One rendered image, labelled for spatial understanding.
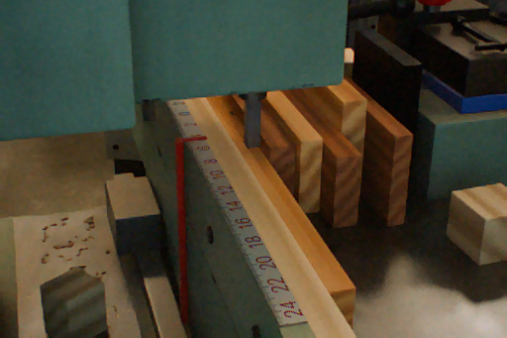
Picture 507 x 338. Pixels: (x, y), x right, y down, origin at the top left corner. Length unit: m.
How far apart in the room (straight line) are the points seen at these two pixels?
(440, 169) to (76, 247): 0.32
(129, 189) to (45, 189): 1.88
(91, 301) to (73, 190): 1.96
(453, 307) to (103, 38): 0.25
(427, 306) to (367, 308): 0.03
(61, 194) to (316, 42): 2.09
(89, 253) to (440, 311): 0.34
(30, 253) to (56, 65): 0.32
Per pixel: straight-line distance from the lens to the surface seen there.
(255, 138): 0.54
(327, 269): 0.44
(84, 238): 0.74
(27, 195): 2.57
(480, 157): 0.61
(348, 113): 0.56
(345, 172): 0.54
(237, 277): 0.44
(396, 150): 0.54
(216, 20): 0.48
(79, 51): 0.43
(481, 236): 0.52
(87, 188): 2.57
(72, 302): 0.60
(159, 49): 0.47
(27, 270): 0.71
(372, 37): 0.63
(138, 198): 0.70
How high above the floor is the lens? 1.18
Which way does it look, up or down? 25 degrees down
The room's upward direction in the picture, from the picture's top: 1 degrees clockwise
